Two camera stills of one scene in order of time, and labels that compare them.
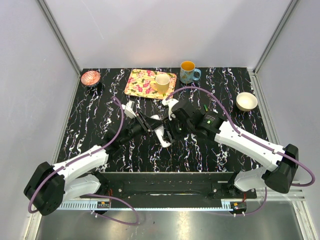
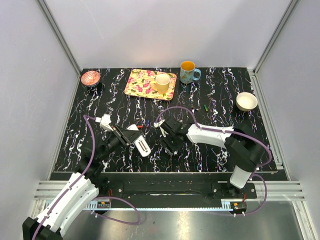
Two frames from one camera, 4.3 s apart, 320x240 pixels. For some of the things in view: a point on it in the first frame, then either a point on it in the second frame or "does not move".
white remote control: (159, 132) to (141, 144)
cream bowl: (246, 101) does not move
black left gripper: (143, 120) to (126, 136)
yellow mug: (161, 84) does not move
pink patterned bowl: (90, 77) does not move
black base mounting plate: (171, 187) does not move
